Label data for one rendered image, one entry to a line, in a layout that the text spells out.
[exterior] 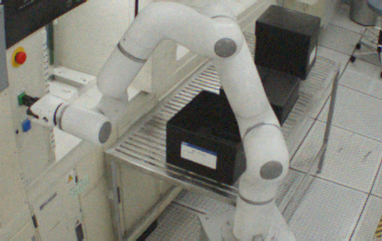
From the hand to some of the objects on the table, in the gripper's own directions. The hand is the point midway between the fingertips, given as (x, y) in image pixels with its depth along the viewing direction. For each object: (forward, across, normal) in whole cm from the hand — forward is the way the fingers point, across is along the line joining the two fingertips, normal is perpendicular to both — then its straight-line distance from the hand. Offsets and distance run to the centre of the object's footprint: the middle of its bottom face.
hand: (28, 100), depth 165 cm
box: (-33, -148, +44) cm, 158 cm away
